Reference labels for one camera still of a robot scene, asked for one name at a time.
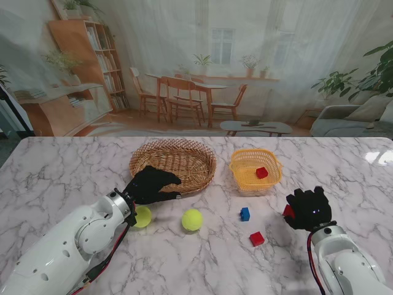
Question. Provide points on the blue toy block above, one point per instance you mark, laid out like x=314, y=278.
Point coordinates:
x=245, y=214

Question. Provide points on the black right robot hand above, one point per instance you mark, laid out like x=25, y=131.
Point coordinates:
x=310, y=209

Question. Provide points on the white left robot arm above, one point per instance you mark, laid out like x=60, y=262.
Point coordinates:
x=61, y=249

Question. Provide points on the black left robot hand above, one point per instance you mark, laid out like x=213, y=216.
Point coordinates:
x=147, y=184

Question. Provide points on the yellow plastic mesh basket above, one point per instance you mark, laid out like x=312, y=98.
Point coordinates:
x=245, y=179

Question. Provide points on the red toy block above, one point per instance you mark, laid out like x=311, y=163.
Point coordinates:
x=287, y=211
x=256, y=239
x=262, y=173

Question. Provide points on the printed room scene backdrop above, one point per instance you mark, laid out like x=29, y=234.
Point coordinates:
x=184, y=46

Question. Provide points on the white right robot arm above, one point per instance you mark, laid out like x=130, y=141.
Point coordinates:
x=344, y=264

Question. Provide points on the yellow-green tennis ball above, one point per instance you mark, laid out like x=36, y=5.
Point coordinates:
x=192, y=219
x=144, y=216

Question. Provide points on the brown oval wicker basket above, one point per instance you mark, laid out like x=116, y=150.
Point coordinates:
x=184, y=159

